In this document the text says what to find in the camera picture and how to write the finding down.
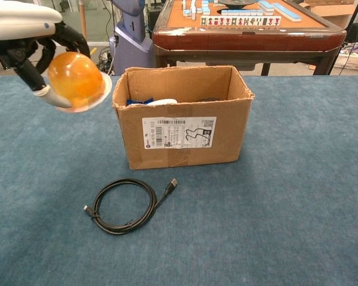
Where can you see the teal blue table mat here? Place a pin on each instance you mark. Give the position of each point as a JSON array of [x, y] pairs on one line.
[[271, 208]]

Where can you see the black tripod stand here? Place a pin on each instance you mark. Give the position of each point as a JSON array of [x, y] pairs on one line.
[[356, 12]]

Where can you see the open cardboard box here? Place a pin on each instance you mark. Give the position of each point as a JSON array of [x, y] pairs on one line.
[[182, 137]]

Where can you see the blue snack packet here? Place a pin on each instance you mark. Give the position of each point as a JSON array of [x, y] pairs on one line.
[[137, 101]]

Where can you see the wooden pole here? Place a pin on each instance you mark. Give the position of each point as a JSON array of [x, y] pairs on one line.
[[83, 15]]

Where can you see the white framed glass partition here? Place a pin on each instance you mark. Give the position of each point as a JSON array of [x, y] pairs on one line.
[[100, 43]]

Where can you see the white plastic basket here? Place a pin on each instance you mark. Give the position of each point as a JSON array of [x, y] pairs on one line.
[[353, 62]]

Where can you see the brown mahjong table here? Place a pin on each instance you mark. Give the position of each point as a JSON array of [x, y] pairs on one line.
[[247, 40]]

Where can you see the white paper cup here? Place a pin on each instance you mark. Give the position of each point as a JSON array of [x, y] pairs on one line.
[[164, 102]]

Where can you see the background cardboard box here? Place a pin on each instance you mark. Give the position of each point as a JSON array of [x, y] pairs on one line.
[[331, 12]]

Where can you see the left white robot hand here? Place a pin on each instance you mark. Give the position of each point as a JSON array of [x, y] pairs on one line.
[[18, 26]]

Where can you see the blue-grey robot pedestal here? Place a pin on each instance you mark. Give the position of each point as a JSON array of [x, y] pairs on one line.
[[131, 44]]

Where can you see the white mahjong tile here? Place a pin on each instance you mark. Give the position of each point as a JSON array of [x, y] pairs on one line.
[[265, 21], [216, 21], [247, 21], [240, 21], [234, 21], [203, 21], [228, 21], [209, 21], [222, 21], [277, 21], [253, 21], [259, 21], [271, 21]]

